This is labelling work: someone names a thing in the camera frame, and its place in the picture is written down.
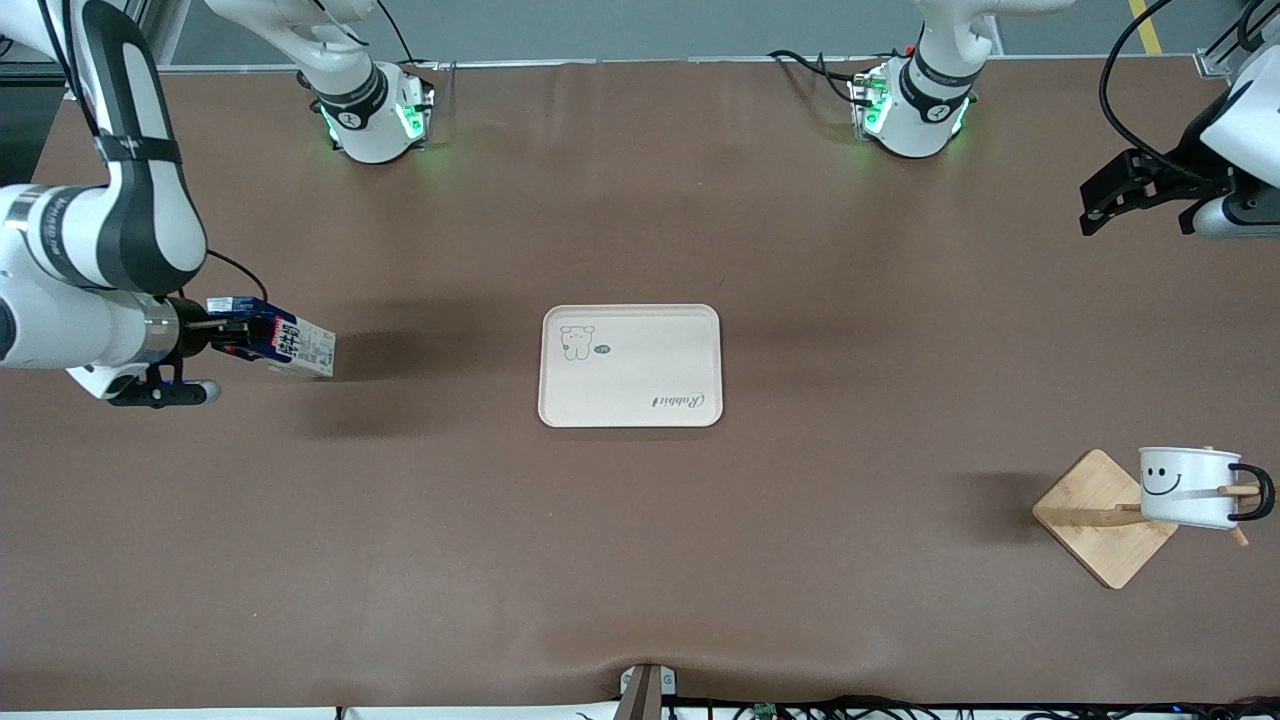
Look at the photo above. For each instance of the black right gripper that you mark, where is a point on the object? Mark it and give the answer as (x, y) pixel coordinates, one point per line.
(192, 334)

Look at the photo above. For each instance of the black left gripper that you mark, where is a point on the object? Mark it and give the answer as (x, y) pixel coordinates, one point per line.
(1178, 180)

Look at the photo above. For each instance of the blue white milk carton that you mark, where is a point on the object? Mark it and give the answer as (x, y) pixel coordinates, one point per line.
(305, 350)

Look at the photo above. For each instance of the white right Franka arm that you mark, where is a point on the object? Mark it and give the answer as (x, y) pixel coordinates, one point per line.
(80, 330)

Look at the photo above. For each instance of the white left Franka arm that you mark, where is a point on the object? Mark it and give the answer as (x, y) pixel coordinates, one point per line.
(925, 100)

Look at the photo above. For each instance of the brown table cover mat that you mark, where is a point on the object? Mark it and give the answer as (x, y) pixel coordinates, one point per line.
(300, 500)

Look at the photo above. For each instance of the wooden mug rack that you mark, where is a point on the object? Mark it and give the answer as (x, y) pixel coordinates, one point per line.
(1090, 510)

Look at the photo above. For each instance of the cream rabbit print tray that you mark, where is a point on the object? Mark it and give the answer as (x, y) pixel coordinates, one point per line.
(640, 370)

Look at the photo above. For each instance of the aluminium corner frame profile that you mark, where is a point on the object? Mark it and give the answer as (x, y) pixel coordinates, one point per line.
(1210, 62)

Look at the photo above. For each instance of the aluminium frame with diagonal bars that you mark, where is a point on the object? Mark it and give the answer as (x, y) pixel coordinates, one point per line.
(160, 30)

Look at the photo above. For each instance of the metal table edge bracket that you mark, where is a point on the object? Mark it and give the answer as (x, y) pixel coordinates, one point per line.
(645, 695)

